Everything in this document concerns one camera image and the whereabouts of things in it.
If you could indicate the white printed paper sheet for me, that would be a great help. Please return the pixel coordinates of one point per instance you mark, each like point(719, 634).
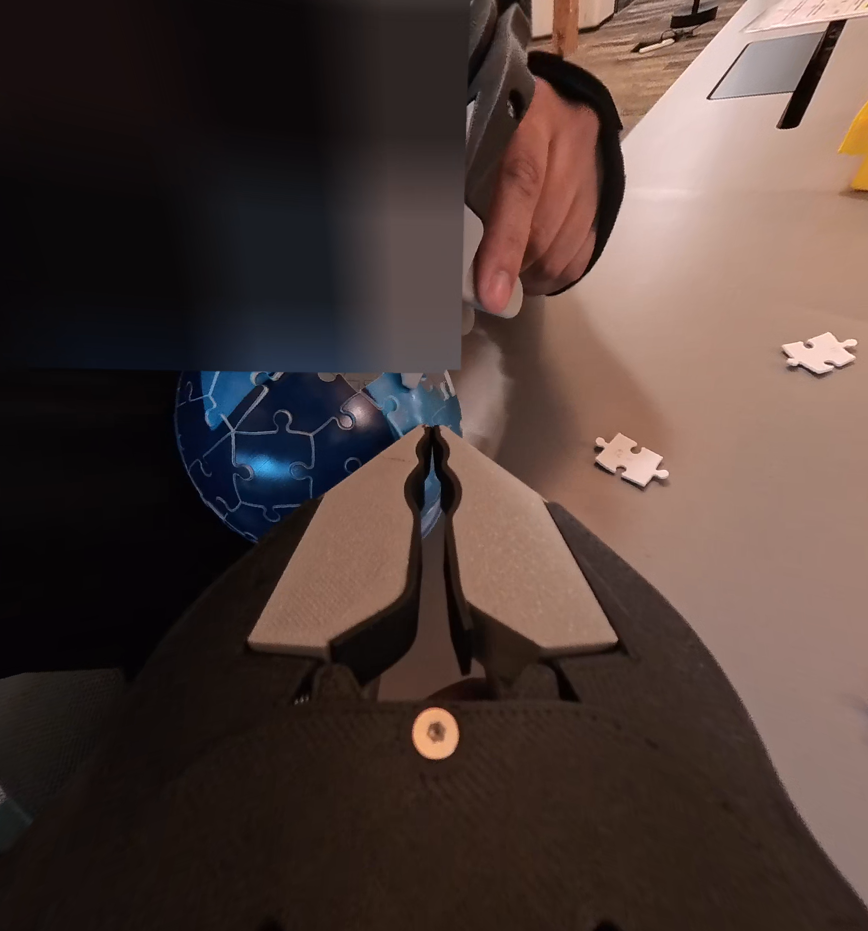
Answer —
point(805, 14)

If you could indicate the person's black clothed torso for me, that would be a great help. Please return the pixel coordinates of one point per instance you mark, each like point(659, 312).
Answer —
point(77, 509)

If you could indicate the wooden post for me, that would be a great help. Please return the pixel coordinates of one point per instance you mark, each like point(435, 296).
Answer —
point(565, 25)

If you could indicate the person's left hand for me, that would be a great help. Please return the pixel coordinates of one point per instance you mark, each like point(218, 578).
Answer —
point(557, 189)

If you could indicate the white backed blue puzzle piece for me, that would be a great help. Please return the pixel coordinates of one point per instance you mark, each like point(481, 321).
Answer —
point(630, 458)
point(819, 353)

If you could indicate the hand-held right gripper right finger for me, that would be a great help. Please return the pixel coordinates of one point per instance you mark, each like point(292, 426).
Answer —
point(528, 582)

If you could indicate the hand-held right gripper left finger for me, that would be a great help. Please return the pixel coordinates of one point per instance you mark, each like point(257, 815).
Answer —
point(332, 582)

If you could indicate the blue puzzle ball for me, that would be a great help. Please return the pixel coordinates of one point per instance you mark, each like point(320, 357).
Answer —
point(288, 451)

